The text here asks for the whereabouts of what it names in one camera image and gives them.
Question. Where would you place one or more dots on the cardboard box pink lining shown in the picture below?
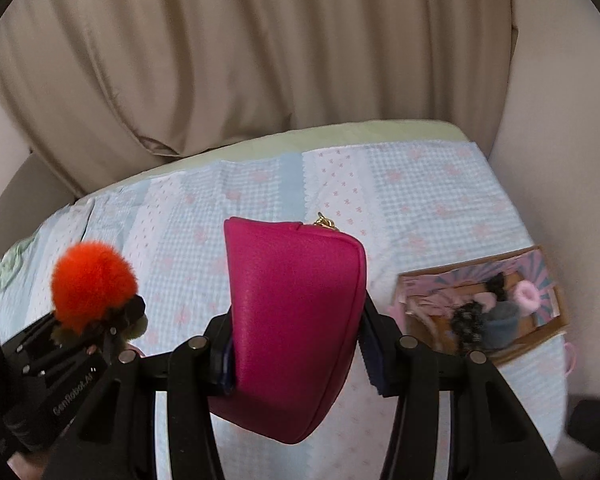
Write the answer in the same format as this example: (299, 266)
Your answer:
(469, 277)

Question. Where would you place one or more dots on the grey blue knit item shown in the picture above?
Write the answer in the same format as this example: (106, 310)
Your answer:
(500, 325)

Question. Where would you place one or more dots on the person's left hand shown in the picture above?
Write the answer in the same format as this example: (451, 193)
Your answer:
(29, 466)

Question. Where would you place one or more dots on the green mattress sheet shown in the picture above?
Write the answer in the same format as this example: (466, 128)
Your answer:
(34, 193)

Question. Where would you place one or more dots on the light pink cloth item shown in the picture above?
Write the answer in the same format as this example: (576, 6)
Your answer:
(443, 304)

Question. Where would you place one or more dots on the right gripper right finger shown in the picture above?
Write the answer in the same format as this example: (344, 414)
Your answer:
(492, 435)

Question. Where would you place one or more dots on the black scrunchie in box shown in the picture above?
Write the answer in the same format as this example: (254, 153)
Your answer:
(496, 286)

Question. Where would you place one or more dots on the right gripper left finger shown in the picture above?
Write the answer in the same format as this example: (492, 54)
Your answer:
(113, 436)

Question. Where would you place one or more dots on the pink basket beside bed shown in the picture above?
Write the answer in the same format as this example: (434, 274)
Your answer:
(571, 357)

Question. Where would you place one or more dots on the beige curtain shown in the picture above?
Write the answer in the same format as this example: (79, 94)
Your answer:
(104, 89)

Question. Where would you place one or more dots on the magenta leather pouch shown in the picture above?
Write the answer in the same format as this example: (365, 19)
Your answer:
(296, 297)

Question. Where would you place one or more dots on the dark patterned scrunchie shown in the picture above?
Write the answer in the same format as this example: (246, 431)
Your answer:
(467, 325)

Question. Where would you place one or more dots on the blue pink checked blanket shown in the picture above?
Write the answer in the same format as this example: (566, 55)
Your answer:
(413, 205)

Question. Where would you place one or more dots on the pink fluffy scrunchie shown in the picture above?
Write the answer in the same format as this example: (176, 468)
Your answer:
(527, 297)

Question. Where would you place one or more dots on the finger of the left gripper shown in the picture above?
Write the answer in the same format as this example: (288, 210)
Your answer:
(119, 326)

